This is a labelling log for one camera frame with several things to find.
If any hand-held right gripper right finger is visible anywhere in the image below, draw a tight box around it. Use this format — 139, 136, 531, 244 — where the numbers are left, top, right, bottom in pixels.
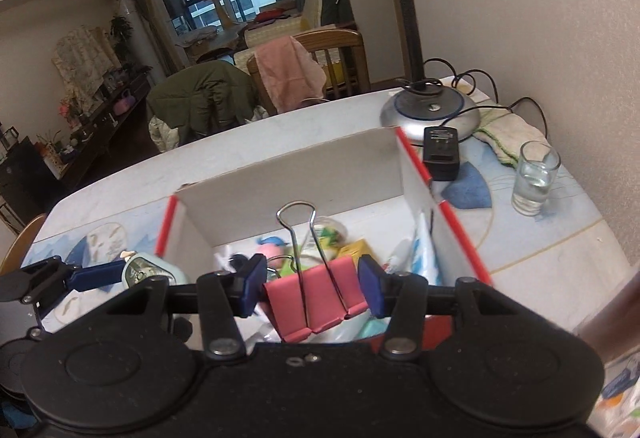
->
357, 254, 521, 360

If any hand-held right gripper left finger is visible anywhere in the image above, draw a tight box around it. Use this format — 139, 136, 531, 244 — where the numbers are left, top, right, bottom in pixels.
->
110, 254, 268, 360

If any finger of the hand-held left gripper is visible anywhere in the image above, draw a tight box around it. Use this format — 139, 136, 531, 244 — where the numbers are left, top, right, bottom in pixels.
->
27, 290, 68, 341
0, 257, 127, 303

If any pink toy figure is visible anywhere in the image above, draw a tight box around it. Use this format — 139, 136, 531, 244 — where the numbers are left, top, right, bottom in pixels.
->
257, 238, 296, 269

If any small yellow box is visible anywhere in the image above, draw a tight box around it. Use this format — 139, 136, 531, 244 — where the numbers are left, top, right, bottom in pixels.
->
340, 239, 383, 269

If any small teal case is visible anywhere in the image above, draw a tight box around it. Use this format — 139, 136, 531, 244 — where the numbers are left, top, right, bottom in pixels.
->
357, 313, 396, 344

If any pink binder clip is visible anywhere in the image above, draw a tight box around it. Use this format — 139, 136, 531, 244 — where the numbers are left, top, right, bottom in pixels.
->
263, 201, 368, 344

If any white tube with blue label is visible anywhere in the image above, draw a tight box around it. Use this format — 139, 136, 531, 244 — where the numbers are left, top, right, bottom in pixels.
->
385, 213, 441, 289

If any red cardboard box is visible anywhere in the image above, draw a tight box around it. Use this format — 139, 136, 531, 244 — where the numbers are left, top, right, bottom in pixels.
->
154, 127, 493, 354

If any wooden dining chair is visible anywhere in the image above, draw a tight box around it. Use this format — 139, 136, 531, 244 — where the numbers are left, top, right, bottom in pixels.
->
246, 30, 371, 116
0, 213, 48, 276

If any dark wooden tv cabinet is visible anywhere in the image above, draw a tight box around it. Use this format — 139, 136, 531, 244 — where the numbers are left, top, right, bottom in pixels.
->
0, 72, 151, 229

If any black power adapter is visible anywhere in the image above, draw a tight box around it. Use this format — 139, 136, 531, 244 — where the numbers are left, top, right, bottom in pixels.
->
422, 127, 461, 181

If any white quilted jacket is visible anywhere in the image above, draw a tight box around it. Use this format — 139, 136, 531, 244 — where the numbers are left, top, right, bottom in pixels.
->
148, 115, 183, 153

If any blue mountain print table mat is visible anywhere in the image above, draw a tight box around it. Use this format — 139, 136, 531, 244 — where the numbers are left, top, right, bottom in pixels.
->
30, 158, 621, 334

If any purple kettlebell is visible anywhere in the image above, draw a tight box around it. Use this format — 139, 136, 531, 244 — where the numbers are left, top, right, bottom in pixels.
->
114, 90, 137, 116

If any white desk lamp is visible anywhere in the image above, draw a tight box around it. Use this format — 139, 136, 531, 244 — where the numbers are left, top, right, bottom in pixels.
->
250, 0, 482, 142

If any small clear glass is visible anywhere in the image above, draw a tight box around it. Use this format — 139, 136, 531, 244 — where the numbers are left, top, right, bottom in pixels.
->
511, 140, 562, 217

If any olive green jacket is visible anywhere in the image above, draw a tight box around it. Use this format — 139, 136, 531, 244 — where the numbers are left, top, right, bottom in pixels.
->
146, 62, 256, 143

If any white and green rag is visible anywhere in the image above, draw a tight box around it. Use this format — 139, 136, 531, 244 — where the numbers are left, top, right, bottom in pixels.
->
472, 105, 543, 169

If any floral fabric hanging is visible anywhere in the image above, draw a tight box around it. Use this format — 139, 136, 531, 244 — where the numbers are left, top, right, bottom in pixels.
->
52, 25, 123, 113

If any pink cloth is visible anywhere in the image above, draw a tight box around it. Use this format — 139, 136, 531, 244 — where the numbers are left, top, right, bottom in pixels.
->
255, 36, 327, 113

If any green potted plant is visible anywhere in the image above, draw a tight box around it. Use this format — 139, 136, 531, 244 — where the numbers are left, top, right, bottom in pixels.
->
109, 15, 135, 58

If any cluttered coffee table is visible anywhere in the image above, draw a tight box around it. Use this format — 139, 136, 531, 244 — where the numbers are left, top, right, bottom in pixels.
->
177, 25, 246, 63

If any white tower air conditioner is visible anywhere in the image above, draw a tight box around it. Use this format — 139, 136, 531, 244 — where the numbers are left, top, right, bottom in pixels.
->
120, 0, 166, 78

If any colourful printed packet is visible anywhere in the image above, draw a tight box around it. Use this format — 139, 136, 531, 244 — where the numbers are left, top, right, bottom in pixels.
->
597, 348, 640, 438

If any black lamp cable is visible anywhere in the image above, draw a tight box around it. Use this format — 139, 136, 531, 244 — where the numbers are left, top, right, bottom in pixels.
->
422, 58, 548, 139

